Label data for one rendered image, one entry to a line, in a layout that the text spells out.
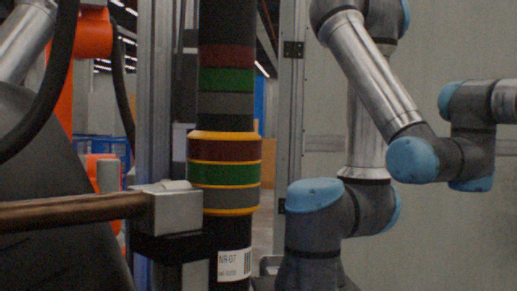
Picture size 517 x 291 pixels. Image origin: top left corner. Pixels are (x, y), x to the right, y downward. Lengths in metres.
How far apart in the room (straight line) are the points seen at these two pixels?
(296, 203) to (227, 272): 0.76
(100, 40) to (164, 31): 3.16
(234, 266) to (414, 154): 0.58
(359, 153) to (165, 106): 0.43
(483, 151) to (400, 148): 0.17
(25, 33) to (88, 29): 3.38
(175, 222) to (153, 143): 0.91
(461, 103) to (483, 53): 1.48
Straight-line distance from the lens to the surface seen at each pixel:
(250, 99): 0.30
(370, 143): 1.14
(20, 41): 0.96
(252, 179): 0.30
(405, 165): 0.86
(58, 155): 0.37
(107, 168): 4.16
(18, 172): 0.35
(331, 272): 1.08
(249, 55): 0.30
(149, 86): 1.19
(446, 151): 0.89
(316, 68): 2.17
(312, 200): 1.04
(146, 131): 1.19
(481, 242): 2.51
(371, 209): 1.13
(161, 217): 0.27
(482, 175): 0.98
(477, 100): 0.96
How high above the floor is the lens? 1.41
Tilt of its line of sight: 4 degrees down
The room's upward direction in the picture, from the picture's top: 2 degrees clockwise
